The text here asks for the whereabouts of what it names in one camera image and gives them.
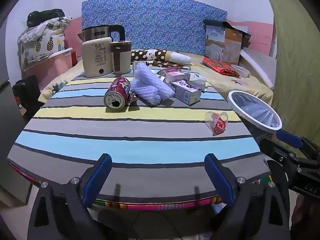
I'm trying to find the blue floral headboard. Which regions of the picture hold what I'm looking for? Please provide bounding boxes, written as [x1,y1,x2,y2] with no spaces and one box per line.
[81,0,228,55]

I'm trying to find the white bed side rail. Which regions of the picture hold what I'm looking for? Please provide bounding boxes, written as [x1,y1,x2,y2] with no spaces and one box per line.
[239,49,275,90]

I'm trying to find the clear plastic cup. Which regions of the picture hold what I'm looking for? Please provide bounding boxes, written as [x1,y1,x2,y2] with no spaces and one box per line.
[204,110,229,136]

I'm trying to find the brown polka dot blanket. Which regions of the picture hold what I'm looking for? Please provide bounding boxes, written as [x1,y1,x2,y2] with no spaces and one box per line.
[131,59,190,68]

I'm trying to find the red and brown toy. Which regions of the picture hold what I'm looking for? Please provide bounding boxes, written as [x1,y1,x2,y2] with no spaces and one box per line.
[14,96,25,117]

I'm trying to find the grey cabinet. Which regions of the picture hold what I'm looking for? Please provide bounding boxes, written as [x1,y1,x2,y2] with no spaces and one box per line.
[0,22,33,205]

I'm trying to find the brown polka dot pillow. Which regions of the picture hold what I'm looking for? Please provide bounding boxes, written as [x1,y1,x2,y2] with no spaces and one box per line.
[130,49,192,64]

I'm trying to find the purple and white carton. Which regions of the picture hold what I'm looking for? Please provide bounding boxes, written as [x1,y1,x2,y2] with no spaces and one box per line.
[172,79,202,105]

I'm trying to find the beige and brown lidded mug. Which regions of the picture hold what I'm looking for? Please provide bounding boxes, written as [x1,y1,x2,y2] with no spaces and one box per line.
[110,40,132,75]

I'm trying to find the clear plastic container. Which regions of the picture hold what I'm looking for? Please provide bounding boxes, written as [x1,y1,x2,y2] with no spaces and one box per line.
[230,64,250,78]

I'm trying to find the green curtain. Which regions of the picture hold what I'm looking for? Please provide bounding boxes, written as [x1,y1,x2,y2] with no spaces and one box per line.
[260,0,320,140]

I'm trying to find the cardboard quilt box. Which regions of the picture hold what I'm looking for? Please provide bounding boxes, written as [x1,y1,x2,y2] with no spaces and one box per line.
[203,19,251,65]

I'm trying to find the red drink can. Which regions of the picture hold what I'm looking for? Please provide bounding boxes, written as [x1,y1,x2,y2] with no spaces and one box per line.
[104,77,132,112]

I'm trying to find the white foam fruit net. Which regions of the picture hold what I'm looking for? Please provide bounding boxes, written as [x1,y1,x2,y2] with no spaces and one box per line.
[132,62,175,98]
[130,78,162,107]

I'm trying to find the striped tablecloth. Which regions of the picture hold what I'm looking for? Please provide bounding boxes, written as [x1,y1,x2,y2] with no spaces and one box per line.
[7,76,272,203]

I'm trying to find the white-rimmed bin with plastic bag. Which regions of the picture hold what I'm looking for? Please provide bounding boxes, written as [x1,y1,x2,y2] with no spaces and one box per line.
[227,90,283,145]

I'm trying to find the steel and beige electric kettle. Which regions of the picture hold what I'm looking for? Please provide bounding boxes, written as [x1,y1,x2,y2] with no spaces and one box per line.
[78,24,125,78]

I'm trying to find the pink storage box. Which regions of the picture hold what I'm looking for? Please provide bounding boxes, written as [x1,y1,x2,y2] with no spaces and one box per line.
[24,47,78,90]

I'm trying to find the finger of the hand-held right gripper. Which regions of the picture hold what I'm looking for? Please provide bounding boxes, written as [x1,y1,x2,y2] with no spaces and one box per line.
[259,138,300,170]
[276,129,320,160]

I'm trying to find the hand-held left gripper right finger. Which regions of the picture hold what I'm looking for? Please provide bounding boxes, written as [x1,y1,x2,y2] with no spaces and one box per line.
[204,153,292,240]

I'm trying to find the black bag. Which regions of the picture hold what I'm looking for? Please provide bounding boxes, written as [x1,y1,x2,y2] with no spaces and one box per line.
[12,75,42,123]

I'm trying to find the tissue pack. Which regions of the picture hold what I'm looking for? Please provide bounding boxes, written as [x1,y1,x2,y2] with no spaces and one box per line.
[189,74,208,92]

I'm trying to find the pink and white carton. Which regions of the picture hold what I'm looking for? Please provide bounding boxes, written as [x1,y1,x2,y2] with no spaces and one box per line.
[164,71,190,87]

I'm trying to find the red plaid cloth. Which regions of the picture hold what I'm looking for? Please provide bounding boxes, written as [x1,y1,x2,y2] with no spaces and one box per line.
[202,57,242,78]

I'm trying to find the pineapple print quilt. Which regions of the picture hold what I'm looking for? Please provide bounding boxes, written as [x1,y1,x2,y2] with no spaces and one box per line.
[18,17,73,68]

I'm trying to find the yellow bed sheet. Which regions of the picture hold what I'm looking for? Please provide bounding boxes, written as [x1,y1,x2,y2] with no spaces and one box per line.
[37,51,274,105]

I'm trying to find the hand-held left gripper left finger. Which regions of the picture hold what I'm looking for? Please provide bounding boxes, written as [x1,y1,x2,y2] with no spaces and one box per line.
[27,153,113,240]

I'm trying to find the red snack wrapper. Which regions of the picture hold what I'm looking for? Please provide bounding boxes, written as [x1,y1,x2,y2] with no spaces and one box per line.
[211,113,227,134]

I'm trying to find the black clothes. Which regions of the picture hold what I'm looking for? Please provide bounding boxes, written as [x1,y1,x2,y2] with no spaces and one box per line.
[26,9,65,28]

